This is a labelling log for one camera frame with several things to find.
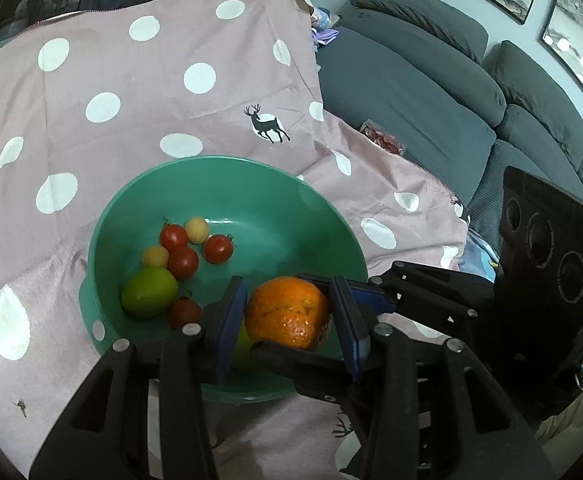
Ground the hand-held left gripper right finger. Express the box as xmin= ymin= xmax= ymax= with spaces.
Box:
xmin=329 ymin=275 xmax=557 ymax=480

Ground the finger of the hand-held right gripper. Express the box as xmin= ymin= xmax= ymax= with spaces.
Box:
xmin=297 ymin=260 xmax=497 ymax=326
xmin=251 ymin=340 xmax=372 ymax=441

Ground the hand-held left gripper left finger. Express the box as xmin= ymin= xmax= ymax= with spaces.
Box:
xmin=28 ymin=275 xmax=249 ymax=480

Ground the red tomato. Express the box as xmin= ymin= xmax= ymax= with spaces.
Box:
xmin=167 ymin=294 xmax=203 ymax=331
xmin=203 ymin=233 xmax=235 ymax=265
xmin=159 ymin=219 xmax=189 ymax=253
xmin=168 ymin=246 xmax=200 ymax=281

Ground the orange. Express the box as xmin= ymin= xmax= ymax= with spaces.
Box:
xmin=244 ymin=276 xmax=332 ymax=352

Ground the small yellow-green fruit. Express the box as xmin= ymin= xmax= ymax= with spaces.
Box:
xmin=142 ymin=246 xmax=170 ymax=270
xmin=184 ymin=216 xmax=210 ymax=245

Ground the green plastic bowl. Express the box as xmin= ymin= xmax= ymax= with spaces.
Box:
xmin=78 ymin=155 xmax=369 ymax=406

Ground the light blue printed cloth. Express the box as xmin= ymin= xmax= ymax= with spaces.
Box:
xmin=459 ymin=232 xmax=502 ymax=273

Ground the red snack packet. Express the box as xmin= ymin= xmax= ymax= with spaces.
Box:
xmin=359 ymin=119 xmax=407 ymax=156

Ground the beige cloth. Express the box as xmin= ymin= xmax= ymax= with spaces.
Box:
xmin=536 ymin=387 xmax=583 ymax=456

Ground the grey sofa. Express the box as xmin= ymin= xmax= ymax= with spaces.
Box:
xmin=316 ymin=0 xmax=583 ymax=246

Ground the pink polka dot blanket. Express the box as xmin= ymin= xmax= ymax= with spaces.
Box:
xmin=0 ymin=0 xmax=472 ymax=480

